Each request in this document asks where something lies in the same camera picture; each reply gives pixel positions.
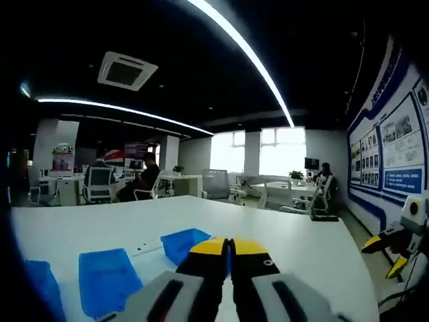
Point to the long ceiling light strip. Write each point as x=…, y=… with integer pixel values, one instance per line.
x=288, y=117

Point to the ceiling air conditioner vent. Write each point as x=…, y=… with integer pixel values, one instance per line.
x=126, y=71

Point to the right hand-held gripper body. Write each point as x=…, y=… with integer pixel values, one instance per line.
x=415, y=211

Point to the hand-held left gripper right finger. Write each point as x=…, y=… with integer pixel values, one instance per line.
x=254, y=268

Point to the pink wall screen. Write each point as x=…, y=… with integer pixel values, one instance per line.
x=135, y=150

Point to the short ceiling light strip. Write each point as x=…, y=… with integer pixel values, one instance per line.
x=25, y=90

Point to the dark desktop monitor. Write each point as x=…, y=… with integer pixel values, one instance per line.
x=312, y=163

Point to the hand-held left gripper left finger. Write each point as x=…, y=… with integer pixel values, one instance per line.
x=201, y=268

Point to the blue white wall poster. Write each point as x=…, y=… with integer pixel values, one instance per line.
x=399, y=151

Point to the white office chair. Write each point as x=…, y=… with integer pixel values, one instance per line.
x=157, y=184
x=321, y=196
x=99, y=186

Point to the blue plastic bin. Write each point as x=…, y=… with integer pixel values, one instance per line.
x=107, y=281
x=45, y=292
x=181, y=246

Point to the grey mesh office chair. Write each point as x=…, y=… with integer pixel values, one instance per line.
x=216, y=184

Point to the white office desk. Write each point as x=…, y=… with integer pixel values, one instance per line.
x=187, y=182

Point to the colourful display shelf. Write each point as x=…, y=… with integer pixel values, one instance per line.
x=63, y=159

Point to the potted plant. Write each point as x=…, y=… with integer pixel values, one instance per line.
x=178, y=169
x=296, y=175

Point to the black flat device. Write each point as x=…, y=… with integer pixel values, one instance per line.
x=324, y=218

